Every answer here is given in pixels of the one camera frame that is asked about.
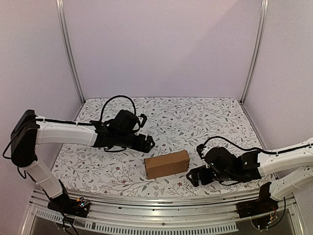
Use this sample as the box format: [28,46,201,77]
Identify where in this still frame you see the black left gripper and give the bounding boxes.
[115,133,155,153]

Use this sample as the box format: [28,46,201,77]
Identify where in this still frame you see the brown cardboard box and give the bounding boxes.
[144,150,190,179]

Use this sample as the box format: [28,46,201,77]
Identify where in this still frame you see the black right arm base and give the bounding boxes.
[236,199,278,218]

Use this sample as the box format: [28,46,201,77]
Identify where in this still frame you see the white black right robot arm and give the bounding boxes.
[186,138,313,213]

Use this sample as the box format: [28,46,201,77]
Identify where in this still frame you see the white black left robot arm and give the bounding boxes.
[3,110,155,212]

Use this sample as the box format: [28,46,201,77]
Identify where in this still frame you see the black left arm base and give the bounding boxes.
[47,194,91,218]

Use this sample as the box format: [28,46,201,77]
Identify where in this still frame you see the floral patterned table mat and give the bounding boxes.
[52,97,268,198]

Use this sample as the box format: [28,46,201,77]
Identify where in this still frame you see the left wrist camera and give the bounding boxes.
[138,114,147,128]

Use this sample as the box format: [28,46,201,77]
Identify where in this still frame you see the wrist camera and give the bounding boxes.
[138,114,147,128]
[196,143,206,160]

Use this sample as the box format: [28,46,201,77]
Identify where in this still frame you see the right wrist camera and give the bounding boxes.
[196,143,206,160]

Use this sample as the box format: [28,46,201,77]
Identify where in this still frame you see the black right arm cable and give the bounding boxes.
[202,136,313,155]

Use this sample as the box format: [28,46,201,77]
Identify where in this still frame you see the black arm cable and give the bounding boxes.
[99,94,137,123]
[202,136,313,155]

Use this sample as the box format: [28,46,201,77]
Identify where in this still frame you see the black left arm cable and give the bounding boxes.
[99,94,137,123]

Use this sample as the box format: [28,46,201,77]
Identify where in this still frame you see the aluminium front rail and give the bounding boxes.
[21,190,306,235]

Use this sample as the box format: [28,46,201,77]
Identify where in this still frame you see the left aluminium frame post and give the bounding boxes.
[56,0,86,104]

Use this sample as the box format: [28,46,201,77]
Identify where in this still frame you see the aluminium frame post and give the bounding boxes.
[240,0,269,106]
[56,0,86,104]

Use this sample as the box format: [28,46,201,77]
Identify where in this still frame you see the right aluminium frame post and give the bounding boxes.
[240,0,269,106]

